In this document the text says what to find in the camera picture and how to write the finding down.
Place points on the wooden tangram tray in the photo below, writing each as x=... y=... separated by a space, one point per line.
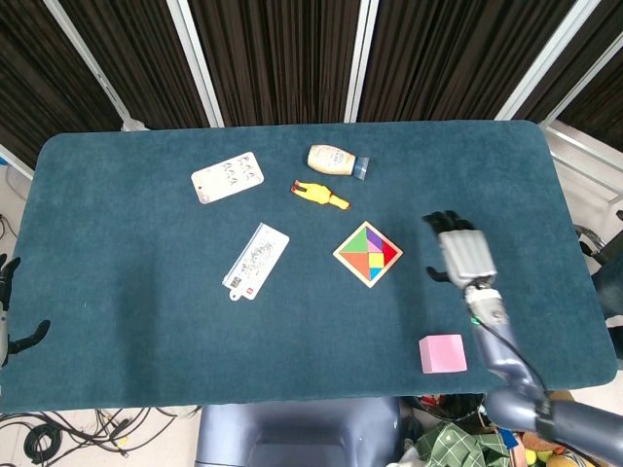
x=355 y=272

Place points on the purple tangram parallelogram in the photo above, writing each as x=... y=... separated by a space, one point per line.
x=375 y=240

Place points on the red tangram triangle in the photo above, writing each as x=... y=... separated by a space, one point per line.
x=390 y=252

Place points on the aluminium frame post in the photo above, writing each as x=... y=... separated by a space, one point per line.
x=194 y=58
x=360 y=58
x=581 y=80
x=540 y=58
x=90 y=63

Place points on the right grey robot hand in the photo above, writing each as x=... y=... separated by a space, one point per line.
x=467 y=258

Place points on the blue triangular puzzle piece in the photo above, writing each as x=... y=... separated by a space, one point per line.
x=374 y=274

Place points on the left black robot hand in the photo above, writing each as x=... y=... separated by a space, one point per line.
x=5 y=335

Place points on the white printed pencil pouch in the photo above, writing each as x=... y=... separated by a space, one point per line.
x=255 y=260

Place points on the orange tangram triangle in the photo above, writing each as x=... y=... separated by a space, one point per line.
x=360 y=263

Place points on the yellow rubber chicken toy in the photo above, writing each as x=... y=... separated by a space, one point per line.
x=316 y=191

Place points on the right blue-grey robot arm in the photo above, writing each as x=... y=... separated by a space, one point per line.
x=501 y=355

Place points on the cream mayonnaise bottle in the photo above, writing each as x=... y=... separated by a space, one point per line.
x=331 y=159

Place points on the yellow tangram piece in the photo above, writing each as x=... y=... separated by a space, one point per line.
x=376 y=263

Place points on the blue-grey robot torso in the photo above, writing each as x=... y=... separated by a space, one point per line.
x=292 y=433

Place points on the black pleated curtain panel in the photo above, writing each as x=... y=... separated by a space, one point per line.
x=141 y=58
x=39 y=78
x=574 y=63
x=277 y=58
x=452 y=58

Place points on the green checkered cloth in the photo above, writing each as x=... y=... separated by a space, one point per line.
x=452 y=442

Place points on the green tangram triangle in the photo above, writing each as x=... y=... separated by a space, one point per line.
x=357 y=244

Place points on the teal felt table cover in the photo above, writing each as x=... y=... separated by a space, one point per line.
x=146 y=316

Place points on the pink cube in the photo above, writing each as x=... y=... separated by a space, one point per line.
x=443 y=354

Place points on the white printed sticker card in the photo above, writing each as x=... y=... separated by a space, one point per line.
x=226 y=177

